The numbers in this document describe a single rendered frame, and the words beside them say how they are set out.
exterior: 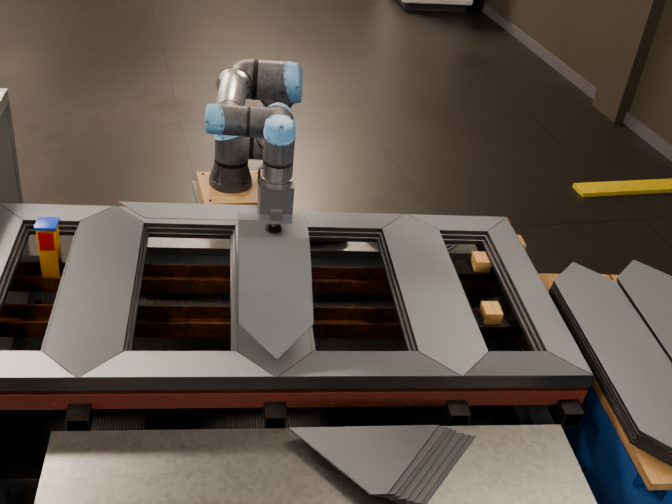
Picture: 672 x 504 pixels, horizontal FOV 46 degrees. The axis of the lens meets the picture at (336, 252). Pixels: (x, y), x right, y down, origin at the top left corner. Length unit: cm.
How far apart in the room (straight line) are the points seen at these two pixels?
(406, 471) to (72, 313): 89
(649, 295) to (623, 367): 37
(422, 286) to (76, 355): 92
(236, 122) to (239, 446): 77
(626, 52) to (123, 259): 429
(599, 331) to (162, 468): 117
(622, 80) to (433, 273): 377
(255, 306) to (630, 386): 93
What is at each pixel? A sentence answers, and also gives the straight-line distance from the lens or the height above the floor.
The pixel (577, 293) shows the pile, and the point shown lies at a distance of 235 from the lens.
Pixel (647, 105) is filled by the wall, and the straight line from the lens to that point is 577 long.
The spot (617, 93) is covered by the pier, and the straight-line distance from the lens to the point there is 589.
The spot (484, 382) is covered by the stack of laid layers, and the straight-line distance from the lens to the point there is 198.
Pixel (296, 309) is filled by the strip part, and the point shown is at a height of 94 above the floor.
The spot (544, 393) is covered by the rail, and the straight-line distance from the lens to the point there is 206.
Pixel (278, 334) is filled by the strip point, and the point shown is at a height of 91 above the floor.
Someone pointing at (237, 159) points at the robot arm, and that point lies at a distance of 273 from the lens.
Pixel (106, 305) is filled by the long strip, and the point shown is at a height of 86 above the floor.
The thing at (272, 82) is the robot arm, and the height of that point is 125.
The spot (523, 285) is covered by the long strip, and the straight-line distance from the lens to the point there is 230.
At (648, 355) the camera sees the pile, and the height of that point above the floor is 85.
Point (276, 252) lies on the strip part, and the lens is 198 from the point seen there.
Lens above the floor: 212
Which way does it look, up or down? 34 degrees down
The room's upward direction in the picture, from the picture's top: 7 degrees clockwise
